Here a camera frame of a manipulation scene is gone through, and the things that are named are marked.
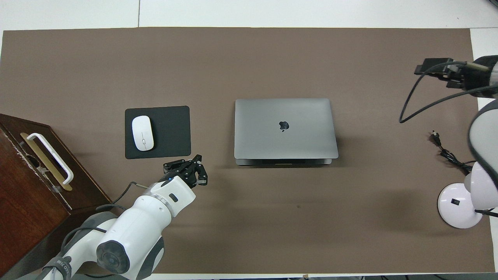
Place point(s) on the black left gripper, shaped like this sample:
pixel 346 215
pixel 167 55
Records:
pixel 183 175

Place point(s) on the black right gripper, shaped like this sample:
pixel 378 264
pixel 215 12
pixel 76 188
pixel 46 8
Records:
pixel 476 76

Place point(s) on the silver laptop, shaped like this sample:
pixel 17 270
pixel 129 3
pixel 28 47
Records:
pixel 286 126

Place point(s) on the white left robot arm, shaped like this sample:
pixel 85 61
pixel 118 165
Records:
pixel 136 229

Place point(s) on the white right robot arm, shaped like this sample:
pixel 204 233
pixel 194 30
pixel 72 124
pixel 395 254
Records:
pixel 484 132

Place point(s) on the black mouse pad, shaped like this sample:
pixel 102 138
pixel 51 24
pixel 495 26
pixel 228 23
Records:
pixel 171 132

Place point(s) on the white computer mouse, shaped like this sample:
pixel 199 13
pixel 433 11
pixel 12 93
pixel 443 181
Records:
pixel 142 133

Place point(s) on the brown table mat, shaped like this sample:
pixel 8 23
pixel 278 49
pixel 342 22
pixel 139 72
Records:
pixel 272 225

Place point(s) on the white desk lamp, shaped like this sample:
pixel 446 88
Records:
pixel 459 206

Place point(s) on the dark brown wooden box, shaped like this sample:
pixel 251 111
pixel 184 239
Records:
pixel 27 202

